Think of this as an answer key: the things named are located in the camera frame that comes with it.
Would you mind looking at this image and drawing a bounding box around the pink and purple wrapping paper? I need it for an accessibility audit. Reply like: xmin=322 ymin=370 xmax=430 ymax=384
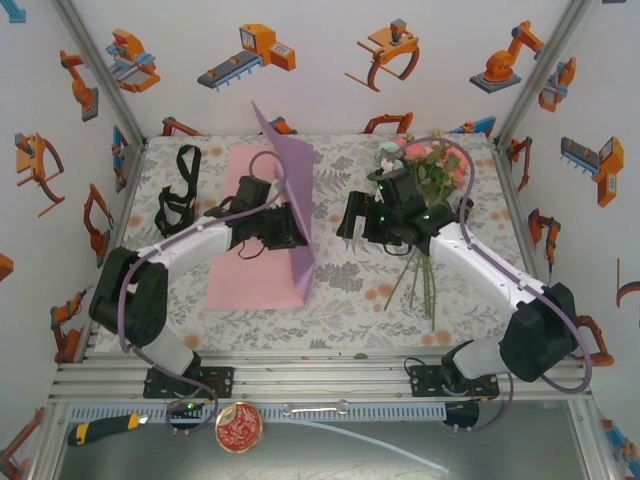
xmin=204 ymin=99 xmax=317 ymax=311

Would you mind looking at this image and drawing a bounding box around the pale blue artificial flower stem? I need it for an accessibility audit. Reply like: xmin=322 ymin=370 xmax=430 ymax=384
xmin=375 ymin=139 xmax=439 ymax=332

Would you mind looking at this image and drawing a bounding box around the bouquet of artificial roses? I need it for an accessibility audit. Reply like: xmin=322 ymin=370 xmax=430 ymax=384
xmin=383 ymin=134 xmax=471 ymax=312

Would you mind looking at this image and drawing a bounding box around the cream artificial flower stem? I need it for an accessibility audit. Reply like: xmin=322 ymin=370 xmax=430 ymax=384
xmin=392 ymin=135 xmax=431 ymax=321

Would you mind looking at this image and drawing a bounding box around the pink artificial rose stem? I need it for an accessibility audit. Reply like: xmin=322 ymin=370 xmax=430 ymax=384
xmin=404 ymin=141 xmax=437 ymax=301

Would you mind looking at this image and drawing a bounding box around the black ribbon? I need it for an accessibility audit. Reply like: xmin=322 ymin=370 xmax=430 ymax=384
xmin=153 ymin=143 xmax=203 ymax=239

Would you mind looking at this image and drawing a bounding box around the floral tablecloth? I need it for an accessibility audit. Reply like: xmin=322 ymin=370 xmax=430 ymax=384
xmin=94 ymin=132 xmax=556 ymax=354

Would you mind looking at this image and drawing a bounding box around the silver open-ended wrench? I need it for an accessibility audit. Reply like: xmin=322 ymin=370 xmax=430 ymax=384
xmin=281 ymin=398 xmax=351 ymax=417

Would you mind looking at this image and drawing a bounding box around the black control box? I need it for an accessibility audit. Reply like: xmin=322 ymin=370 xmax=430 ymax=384
xmin=442 ymin=402 xmax=481 ymax=432
xmin=164 ymin=399 xmax=211 ymax=436

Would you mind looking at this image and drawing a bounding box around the round red gold tin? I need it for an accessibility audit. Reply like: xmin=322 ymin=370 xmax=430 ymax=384
xmin=214 ymin=402 xmax=265 ymax=455

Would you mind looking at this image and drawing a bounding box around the thin white plastic tube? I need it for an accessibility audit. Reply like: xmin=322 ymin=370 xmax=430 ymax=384
xmin=287 ymin=418 xmax=451 ymax=474

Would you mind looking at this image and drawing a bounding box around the yellow and black utility knife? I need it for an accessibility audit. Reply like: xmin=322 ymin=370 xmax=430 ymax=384
xmin=67 ymin=412 xmax=149 ymax=448

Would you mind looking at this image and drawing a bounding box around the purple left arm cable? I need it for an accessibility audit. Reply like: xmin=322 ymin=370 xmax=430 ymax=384
xmin=119 ymin=149 xmax=287 ymax=436

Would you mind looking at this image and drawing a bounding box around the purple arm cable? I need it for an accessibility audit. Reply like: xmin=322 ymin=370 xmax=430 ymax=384
xmin=119 ymin=149 xmax=287 ymax=436
xmin=399 ymin=135 xmax=596 ymax=434

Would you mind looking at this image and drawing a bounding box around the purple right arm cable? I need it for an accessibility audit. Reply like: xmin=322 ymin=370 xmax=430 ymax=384
xmin=399 ymin=135 xmax=596 ymax=434

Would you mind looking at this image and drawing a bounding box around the aluminium side rail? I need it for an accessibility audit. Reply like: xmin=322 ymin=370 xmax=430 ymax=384
xmin=492 ymin=142 xmax=569 ymax=359
xmin=74 ymin=139 xmax=149 ymax=364

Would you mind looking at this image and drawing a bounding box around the aluminium frame rail bed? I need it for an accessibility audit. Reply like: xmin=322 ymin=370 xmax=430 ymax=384
xmin=47 ymin=349 xmax=599 ymax=404

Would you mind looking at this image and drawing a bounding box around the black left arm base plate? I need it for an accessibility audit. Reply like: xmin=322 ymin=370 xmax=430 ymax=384
xmin=143 ymin=366 xmax=236 ymax=400

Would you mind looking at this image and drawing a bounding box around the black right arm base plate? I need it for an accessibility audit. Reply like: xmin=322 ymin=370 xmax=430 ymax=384
xmin=408 ymin=364 xmax=501 ymax=401

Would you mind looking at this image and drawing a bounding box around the grey slotted cable duct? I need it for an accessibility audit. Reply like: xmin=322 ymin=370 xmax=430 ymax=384
xmin=69 ymin=403 xmax=446 ymax=422

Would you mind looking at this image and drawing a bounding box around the aluminium frame post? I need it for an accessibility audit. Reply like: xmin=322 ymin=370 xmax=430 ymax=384
xmin=49 ymin=0 xmax=149 ymax=151
xmin=492 ymin=0 xmax=594 ymax=146

